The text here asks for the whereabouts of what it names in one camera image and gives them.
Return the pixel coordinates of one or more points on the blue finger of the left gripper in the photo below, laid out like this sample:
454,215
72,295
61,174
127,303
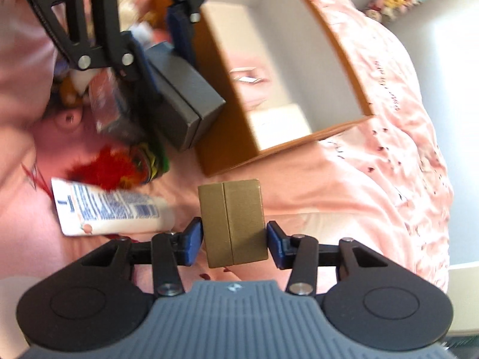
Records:
137,80
181,31

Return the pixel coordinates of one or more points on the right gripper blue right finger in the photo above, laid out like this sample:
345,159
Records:
297,253

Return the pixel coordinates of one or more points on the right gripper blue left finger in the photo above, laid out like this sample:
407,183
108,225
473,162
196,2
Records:
171,250

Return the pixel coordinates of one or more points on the dark grey box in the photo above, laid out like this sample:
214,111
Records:
189,105

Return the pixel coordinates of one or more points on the small gold box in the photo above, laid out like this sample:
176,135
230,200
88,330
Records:
233,223

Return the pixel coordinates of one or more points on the white plush keychain toy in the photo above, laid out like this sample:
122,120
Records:
71,89

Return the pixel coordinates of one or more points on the colourful snack packet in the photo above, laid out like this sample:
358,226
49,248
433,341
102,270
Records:
110,109

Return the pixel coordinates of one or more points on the white lotion tube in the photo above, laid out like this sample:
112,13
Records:
87,210

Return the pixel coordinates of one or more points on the red feather toy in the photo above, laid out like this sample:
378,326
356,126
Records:
121,168

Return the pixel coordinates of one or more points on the orange cardboard storage box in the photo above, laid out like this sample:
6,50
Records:
283,74

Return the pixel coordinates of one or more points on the pink patterned duvet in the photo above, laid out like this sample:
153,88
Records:
383,182

